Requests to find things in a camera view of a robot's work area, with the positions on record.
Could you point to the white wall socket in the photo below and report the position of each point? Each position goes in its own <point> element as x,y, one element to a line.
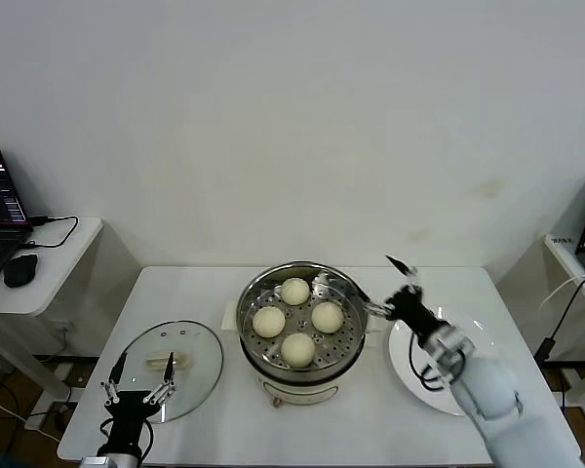
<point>66,327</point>

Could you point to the white round plate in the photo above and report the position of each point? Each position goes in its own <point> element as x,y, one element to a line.
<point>404,361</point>

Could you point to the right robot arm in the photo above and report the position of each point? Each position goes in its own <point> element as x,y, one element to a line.
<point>492,400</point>

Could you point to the white side table rounded corner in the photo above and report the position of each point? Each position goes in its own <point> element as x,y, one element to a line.
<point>63,273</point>

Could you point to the perforated steel steamer basket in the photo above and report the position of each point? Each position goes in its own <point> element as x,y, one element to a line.
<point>341,351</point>

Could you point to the black laptop red screen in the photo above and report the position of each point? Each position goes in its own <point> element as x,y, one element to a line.
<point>0,195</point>

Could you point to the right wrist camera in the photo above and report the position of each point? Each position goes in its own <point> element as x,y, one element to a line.
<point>451,341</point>

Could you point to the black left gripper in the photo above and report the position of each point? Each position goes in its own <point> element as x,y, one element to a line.
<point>129,407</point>

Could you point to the black computer mouse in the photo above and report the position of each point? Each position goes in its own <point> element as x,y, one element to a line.
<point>20,270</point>

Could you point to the cream electric cooker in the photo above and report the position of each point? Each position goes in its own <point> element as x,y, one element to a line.
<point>297,390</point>

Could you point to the small printed label sticker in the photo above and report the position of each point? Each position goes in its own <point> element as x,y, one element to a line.
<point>560,239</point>

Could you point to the white steamed baozi bun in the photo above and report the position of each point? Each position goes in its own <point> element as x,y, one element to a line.
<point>295,291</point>
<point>268,322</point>
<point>327,317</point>
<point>297,350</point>

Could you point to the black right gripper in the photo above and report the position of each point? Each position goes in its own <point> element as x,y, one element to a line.
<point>412,307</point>

